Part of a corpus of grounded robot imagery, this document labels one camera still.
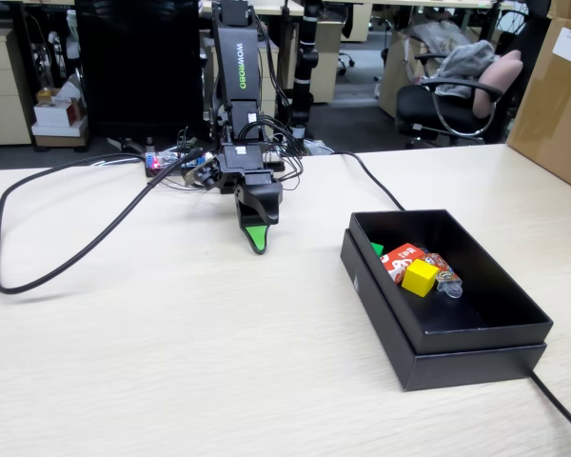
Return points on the stack of white boxes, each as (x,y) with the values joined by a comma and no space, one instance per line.
(57,114)

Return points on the black cardboard box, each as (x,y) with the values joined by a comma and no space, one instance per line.
(457,314)

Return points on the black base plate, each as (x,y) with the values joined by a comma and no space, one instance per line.
(276,165)

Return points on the small white packet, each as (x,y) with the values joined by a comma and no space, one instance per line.
(320,147)

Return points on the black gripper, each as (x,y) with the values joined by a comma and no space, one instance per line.
(240,162)

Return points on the small orange snack packet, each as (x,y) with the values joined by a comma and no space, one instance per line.
(449,278)

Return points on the black office chair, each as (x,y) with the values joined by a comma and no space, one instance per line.
(423,107)

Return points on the clear plastic bag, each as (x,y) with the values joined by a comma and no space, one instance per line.
(433,33)

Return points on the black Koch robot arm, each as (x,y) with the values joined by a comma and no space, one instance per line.
(235,57)

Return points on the black open box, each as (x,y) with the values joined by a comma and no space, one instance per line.
(385,333)

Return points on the black monitor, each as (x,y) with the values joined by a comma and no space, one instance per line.
(138,71)

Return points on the red white printed carton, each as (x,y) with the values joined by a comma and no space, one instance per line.
(397,262)

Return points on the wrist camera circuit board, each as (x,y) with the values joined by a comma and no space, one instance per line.
(204,173)

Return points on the beige desk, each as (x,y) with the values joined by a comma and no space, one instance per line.
(273,7)

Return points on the pink cushion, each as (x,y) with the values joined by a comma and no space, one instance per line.
(497,81)

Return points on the beige drawer cabinet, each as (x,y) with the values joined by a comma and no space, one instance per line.
(2,85)

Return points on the plain beige cabinet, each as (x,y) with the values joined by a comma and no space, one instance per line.
(326,71)

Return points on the large brown cardboard box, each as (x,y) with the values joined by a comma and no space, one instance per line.
(557,124)

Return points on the green cube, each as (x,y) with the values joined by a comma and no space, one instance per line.
(377,248)

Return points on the controller board with LED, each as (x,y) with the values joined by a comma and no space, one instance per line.
(154,161)

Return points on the grey cloth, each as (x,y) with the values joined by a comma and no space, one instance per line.
(466,64)

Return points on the yellow cube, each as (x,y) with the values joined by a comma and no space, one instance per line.
(419,280)

